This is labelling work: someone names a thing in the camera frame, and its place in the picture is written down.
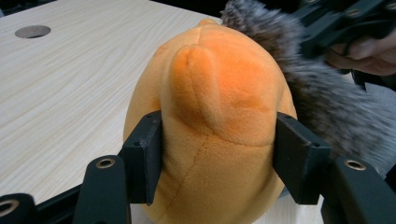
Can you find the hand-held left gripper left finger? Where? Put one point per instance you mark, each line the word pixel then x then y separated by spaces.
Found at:
pixel 141 161

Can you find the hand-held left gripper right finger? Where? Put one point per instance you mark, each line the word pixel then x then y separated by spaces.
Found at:
pixel 299 155

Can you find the grey towel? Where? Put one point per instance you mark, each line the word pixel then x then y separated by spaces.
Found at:
pixel 327 102

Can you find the orange plush toy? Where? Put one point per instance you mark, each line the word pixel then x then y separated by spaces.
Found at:
pixel 218 124

